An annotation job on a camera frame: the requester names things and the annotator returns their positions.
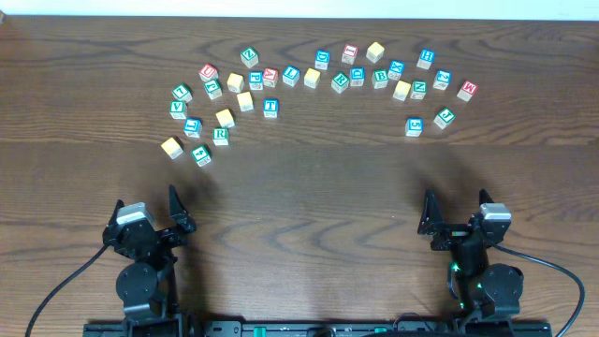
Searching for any left black cable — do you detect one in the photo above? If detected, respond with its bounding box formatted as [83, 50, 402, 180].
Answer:
[25, 242, 111, 337]

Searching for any red A block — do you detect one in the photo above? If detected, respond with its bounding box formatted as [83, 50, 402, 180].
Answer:
[263, 67, 279, 88]

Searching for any green j block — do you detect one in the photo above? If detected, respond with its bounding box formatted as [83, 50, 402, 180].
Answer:
[433, 108, 456, 129]
[204, 80, 223, 100]

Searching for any green V block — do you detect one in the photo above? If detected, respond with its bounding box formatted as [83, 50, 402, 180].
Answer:
[169, 100, 187, 120]

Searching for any red M block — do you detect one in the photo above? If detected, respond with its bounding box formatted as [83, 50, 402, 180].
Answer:
[457, 81, 478, 102]

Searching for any blue X block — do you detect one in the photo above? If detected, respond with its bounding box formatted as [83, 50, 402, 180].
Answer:
[387, 60, 404, 81]

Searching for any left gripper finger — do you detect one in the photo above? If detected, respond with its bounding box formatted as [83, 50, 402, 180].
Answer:
[168, 184, 188, 223]
[109, 199, 124, 225]

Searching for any green J block right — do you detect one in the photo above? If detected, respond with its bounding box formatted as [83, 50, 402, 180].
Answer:
[433, 108, 456, 129]

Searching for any green 4 block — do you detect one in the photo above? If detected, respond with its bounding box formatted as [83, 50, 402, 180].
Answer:
[191, 145, 212, 167]

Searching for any blue 5 block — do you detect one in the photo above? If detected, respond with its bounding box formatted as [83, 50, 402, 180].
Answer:
[405, 118, 424, 138]

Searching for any red U block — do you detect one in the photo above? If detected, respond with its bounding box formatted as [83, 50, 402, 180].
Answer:
[198, 64, 219, 82]

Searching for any blue P block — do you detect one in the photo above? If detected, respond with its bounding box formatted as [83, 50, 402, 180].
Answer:
[248, 71, 264, 91]

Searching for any yellow block upper left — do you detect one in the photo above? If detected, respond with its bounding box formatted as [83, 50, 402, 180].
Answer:
[226, 73, 244, 94]

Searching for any black cable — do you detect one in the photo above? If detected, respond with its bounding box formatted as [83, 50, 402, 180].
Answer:
[25, 242, 111, 337]
[490, 242, 586, 337]

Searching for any green r block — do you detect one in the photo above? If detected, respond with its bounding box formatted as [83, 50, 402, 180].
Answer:
[212, 127, 229, 146]
[331, 72, 350, 94]

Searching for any green J block left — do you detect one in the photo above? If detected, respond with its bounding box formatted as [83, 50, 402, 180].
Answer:
[204, 80, 223, 100]

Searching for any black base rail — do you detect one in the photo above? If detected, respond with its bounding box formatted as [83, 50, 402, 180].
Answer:
[82, 318, 552, 337]

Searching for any yellow block centre left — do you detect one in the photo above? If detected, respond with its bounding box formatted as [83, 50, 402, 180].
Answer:
[215, 109, 235, 128]

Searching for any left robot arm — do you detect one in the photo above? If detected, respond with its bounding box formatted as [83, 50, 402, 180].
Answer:
[102, 186, 197, 324]

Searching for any blue T block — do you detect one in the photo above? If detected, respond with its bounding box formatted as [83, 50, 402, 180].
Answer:
[263, 98, 279, 118]

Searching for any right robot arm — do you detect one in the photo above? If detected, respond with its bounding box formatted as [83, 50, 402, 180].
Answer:
[417, 189, 523, 325]

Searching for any green 7 block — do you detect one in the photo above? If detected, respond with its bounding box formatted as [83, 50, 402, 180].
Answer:
[171, 83, 193, 103]

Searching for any blue l block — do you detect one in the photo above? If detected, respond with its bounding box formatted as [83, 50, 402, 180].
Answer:
[282, 66, 300, 87]
[183, 118, 202, 139]

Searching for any red I block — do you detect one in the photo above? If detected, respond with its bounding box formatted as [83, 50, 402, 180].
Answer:
[342, 44, 358, 65]

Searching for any yellow block far left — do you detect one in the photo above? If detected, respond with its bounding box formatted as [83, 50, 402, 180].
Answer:
[161, 137, 183, 159]

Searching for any blue D block lower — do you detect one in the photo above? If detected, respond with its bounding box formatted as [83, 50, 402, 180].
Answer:
[350, 67, 365, 87]

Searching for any blue H block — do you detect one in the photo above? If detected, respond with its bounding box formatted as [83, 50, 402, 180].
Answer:
[416, 49, 435, 70]

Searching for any green Z block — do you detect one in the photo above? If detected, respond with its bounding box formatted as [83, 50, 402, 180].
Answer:
[241, 47, 259, 68]

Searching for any green B block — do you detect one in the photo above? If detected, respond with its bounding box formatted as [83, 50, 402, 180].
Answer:
[372, 69, 388, 89]

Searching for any yellow S block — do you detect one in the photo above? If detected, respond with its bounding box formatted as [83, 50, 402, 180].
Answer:
[237, 92, 254, 111]

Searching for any blue L block left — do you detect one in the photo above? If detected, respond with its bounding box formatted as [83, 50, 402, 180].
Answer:
[183, 118, 202, 139]

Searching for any yellow block top right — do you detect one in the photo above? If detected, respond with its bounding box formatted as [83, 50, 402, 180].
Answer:
[366, 42, 385, 64]

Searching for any right black cable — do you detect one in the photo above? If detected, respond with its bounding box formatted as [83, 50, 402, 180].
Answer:
[490, 242, 586, 337]

